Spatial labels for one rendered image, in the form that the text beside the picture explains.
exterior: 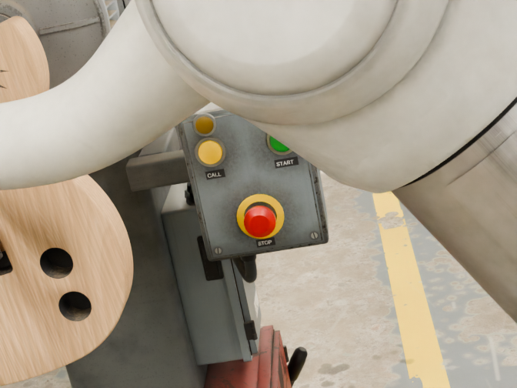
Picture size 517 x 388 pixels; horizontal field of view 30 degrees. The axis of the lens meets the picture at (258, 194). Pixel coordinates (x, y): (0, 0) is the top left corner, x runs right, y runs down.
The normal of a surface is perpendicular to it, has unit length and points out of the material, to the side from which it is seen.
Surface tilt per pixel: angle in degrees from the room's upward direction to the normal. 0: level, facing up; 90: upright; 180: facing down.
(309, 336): 0
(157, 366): 90
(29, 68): 89
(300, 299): 0
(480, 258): 111
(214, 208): 90
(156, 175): 90
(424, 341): 0
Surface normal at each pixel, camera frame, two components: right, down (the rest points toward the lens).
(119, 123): -0.06, 0.59
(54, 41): 0.10, 0.35
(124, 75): -0.43, 0.26
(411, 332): -0.18, -0.92
